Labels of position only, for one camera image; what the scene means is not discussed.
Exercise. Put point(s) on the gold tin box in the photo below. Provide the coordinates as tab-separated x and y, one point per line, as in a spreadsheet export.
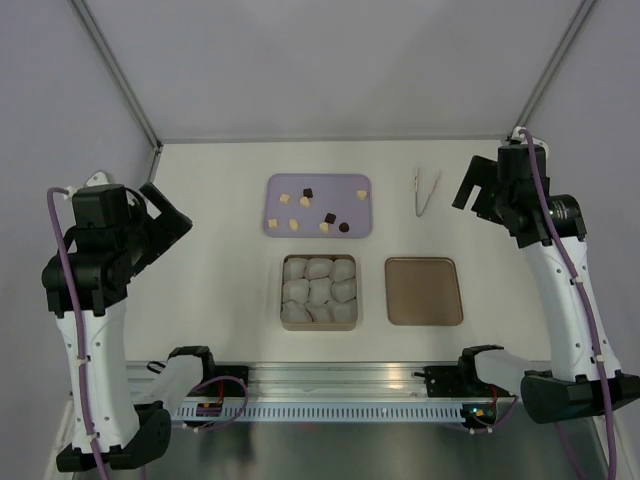
319	293

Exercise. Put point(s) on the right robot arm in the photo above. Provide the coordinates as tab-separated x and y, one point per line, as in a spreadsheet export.
583	378

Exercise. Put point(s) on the purple tray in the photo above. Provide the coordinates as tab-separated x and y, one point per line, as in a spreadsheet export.
332	193

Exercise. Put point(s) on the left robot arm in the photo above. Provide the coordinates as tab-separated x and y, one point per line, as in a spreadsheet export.
112	429

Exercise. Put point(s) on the dark chocolate cube middle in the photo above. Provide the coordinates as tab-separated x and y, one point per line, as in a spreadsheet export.
330	218

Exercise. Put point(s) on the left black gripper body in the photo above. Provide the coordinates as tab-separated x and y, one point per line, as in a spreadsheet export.
135	235

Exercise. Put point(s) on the white tweezers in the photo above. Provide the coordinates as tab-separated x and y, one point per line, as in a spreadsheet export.
422	196

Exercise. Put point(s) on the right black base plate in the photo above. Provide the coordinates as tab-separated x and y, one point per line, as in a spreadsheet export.
448	381

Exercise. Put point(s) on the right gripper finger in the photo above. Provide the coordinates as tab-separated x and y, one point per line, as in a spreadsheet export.
482	172
470	195

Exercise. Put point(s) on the gold tin lid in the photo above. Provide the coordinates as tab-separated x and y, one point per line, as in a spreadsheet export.
422	292

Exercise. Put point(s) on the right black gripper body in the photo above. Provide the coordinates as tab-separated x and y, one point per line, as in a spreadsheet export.
499	198

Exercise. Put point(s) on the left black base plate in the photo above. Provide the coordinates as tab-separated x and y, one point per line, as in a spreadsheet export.
229	386

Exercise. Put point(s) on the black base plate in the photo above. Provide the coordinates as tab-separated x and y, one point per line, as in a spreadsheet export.
229	386
448	381

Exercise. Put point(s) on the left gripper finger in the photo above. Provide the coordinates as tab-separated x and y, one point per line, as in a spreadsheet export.
164	231
156	197

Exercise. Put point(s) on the aluminium rail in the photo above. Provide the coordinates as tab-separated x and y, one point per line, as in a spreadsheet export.
355	381

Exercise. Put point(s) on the white slotted cable duct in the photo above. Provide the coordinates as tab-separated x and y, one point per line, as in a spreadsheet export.
348	412

